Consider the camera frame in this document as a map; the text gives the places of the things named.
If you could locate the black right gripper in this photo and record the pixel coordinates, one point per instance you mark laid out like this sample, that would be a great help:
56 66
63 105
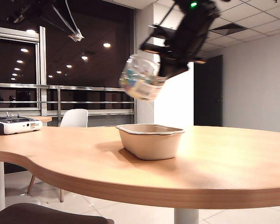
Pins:
193 35

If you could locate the clear round plastic clip box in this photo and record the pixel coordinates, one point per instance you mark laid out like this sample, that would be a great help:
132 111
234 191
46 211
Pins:
142 88

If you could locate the beige rectangular paper container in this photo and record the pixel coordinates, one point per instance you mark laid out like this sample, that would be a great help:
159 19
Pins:
151 147

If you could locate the white square pillar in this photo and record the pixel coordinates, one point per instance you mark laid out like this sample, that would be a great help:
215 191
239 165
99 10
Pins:
172 107

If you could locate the dark door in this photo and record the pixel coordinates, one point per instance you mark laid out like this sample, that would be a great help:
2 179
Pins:
207 93

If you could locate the ceiling air vent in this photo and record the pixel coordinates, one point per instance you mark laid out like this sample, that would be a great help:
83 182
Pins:
228 27

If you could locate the metal railing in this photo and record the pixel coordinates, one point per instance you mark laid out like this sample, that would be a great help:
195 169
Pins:
84 88

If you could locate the white plastic chair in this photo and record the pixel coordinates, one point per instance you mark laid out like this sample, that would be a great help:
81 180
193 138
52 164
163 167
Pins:
74 117

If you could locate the small round wooden table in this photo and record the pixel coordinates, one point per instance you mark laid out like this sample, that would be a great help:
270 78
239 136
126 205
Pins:
43 119

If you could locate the thick white table leg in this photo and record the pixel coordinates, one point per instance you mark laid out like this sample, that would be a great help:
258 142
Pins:
186 217

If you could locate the white controller device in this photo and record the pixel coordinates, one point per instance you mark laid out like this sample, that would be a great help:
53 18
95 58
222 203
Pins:
14 127

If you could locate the brown chair seat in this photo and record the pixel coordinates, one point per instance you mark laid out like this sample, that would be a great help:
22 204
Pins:
37 214

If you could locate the white window frame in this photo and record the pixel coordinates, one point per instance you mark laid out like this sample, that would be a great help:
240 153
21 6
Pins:
43 70

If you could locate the dark overhead bracket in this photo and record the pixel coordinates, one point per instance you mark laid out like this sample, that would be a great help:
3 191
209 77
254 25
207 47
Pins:
21 14

